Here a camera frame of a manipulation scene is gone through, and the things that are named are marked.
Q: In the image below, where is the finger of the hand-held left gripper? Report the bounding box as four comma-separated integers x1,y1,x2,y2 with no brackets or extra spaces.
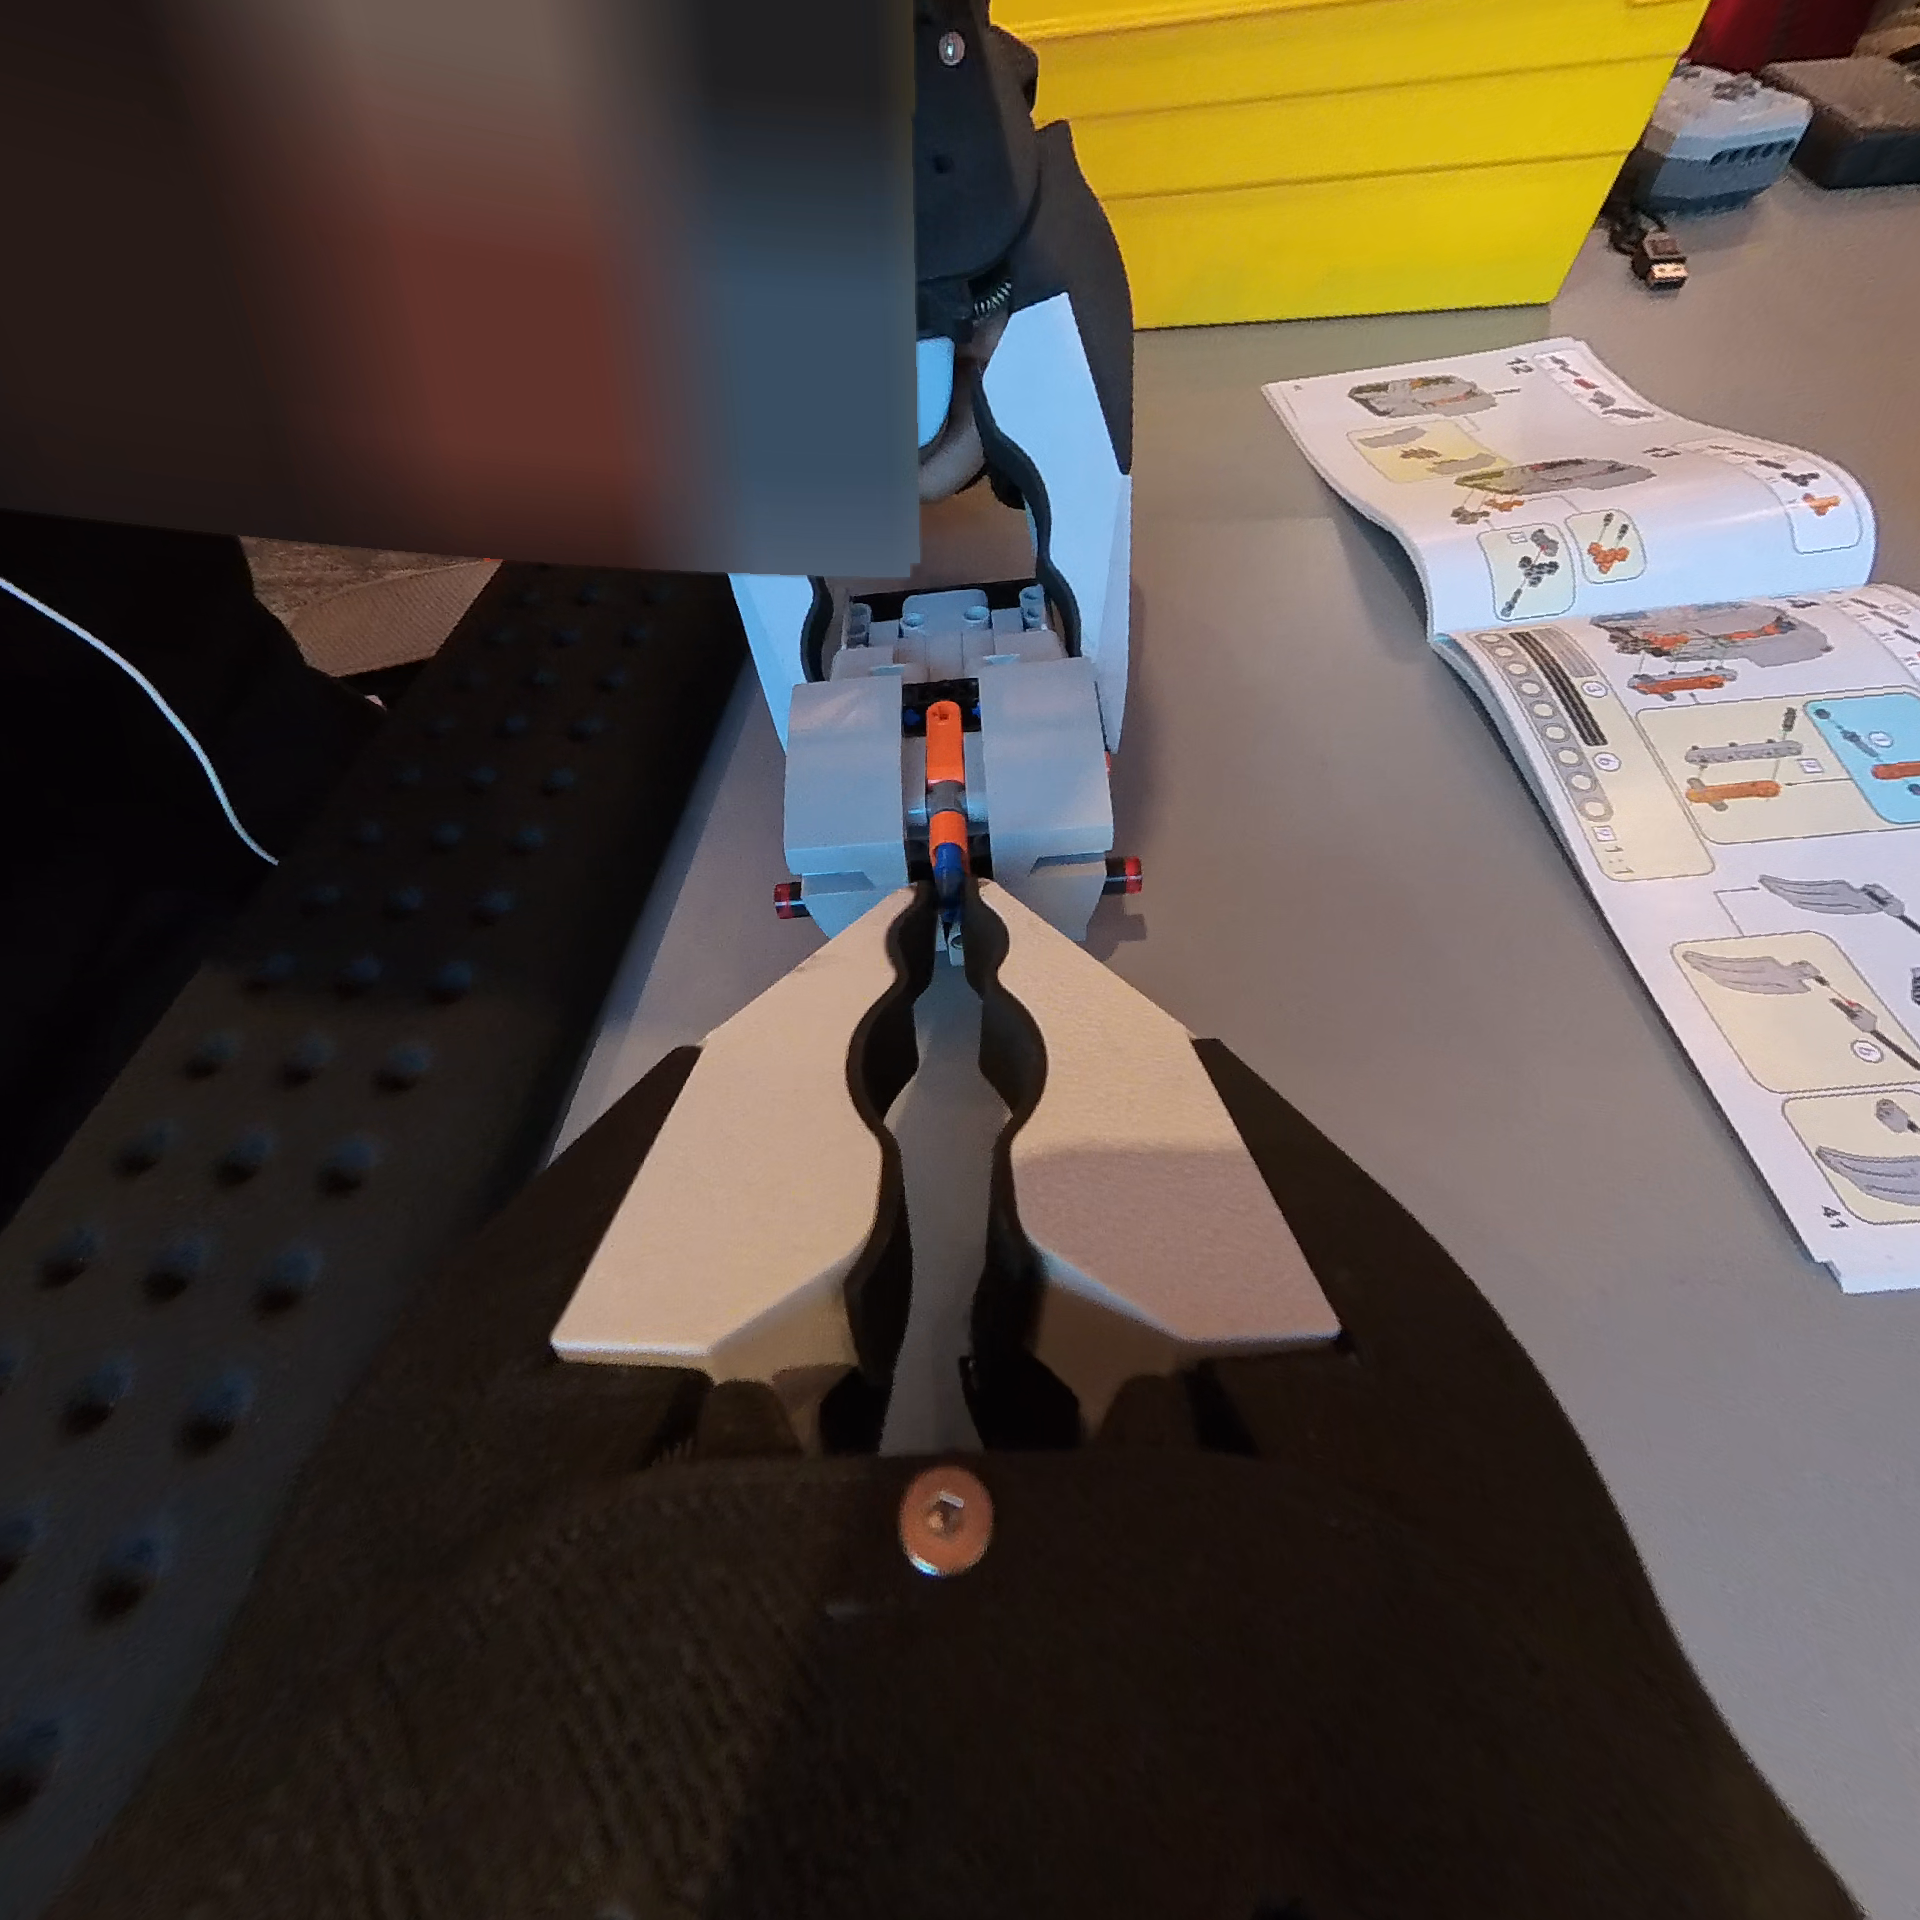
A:
969,288,1135,754
726,571,839,754

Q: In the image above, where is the black flat box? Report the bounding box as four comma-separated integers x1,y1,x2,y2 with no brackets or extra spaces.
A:
1761,58,1920,189

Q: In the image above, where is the grey curved block piece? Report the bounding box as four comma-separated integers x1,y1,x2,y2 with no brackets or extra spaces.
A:
783,655,1119,920

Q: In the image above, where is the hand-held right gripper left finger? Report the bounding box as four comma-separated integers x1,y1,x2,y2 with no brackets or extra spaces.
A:
549,883,928,1451

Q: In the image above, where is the grey toy robot assembly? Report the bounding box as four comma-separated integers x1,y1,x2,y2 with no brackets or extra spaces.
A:
767,583,1144,963

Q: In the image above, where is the open instruction booklet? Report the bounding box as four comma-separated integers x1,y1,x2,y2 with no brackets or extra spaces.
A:
1263,336,1920,1296

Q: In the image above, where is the yellow plastic bin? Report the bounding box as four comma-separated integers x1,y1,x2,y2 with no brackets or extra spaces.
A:
989,0,1711,332

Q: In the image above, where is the red bag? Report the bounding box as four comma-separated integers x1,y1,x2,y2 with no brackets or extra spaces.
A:
1709,0,1870,68

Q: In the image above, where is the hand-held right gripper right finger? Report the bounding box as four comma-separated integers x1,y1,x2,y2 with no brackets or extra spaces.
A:
967,874,1344,1451

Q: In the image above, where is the black usb cable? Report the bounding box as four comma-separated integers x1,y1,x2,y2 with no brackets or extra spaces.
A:
1606,202,1688,295

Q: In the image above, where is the light grey device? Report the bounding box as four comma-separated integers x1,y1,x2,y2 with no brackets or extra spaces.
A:
1627,66,1807,212

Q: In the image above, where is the thin white cable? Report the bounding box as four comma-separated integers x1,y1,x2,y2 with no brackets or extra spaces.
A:
0,576,278,867

